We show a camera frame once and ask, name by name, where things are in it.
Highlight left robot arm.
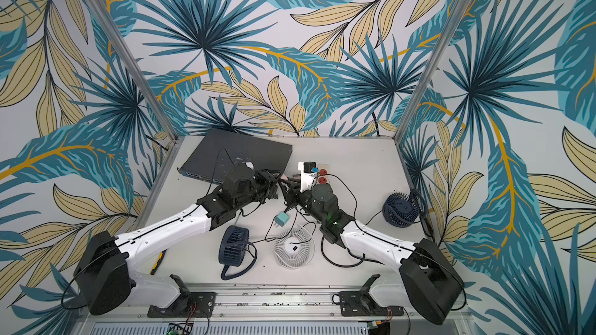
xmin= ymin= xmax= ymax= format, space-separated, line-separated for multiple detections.
xmin=74 ymin=164 xmax=282 ymax=316

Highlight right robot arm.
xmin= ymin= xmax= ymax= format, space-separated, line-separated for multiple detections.
xmin=279 ymin=179 xmax=465 ymax=325

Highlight black power strip cable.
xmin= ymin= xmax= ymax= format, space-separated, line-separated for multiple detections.
xmin=319 ymin=174 xmax=373 ymax=269

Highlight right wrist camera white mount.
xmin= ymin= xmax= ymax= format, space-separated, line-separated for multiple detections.
xmin=298 ymin=161 xmax=319 ymax=192

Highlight yellow black tool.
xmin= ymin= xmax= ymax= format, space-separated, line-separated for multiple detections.
xmin=150 ymin=250 xmax=167 ymax=275

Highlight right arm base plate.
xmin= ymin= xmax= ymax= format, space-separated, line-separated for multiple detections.
xmin=332 ymin=275 xmax=405 ymax=318

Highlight white round desk fan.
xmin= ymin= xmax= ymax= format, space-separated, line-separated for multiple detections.
xmin=274 ymin=226 xmax=315 ymax=270

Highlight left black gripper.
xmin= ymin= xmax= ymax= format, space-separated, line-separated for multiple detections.
xmin=235 ymin=167 xmax=285 ymax=209

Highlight navy blue desk fan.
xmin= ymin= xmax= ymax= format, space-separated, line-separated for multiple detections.
xmin=218 ymin=226 xmax=258 ymax=281

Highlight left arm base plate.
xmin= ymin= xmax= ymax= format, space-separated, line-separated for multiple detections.
xmin=147 ymin=275 xmax=217 ymax=319

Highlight dark grey network switch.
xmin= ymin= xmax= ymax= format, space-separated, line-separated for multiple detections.
xmin=178 ymin=130 xmax=293 ymax=184

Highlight beige power strip red sockets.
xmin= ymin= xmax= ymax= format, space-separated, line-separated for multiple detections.
xmin=312 ymin=165 xmax=327 ymax=186

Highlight dark blue round fan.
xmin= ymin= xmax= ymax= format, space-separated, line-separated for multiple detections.
xmin=382 ymin=192 xmax=420 ymax=228

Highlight teal USB charger plug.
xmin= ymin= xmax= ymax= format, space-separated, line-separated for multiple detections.
xmin=273 ymin=212 xmax=290 ymax=227

